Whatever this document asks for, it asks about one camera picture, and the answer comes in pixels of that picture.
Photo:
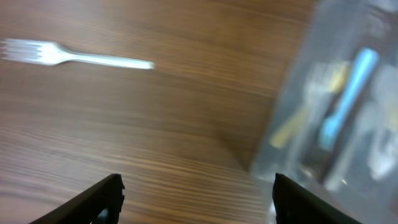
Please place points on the white fork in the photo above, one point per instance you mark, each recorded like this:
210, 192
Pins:
51, 53

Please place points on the light blue plastic fork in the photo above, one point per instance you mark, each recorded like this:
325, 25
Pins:
362, 67

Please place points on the yellow plastic fork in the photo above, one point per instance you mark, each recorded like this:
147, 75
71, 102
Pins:
323, 79

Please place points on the clear left plastic container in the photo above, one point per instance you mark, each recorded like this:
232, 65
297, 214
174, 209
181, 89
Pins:
359, 175

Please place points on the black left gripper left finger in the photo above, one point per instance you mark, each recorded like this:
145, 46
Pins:
101, 203

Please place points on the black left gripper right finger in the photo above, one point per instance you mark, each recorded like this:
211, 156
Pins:
296, 205

